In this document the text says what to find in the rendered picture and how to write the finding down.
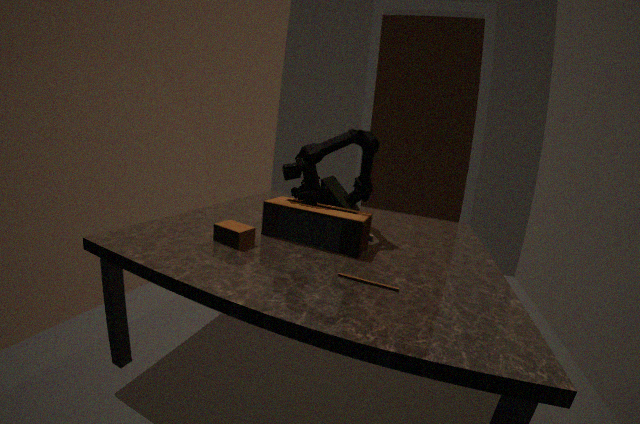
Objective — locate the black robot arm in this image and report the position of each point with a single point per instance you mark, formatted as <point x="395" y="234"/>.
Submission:
<point x="314" y="153"/>

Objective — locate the small brown block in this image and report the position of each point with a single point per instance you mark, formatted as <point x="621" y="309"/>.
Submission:
<point x="234" y="234"/>

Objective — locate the thin brown stick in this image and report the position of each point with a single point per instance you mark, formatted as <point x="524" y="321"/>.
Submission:
<point x="369" y="282"/>

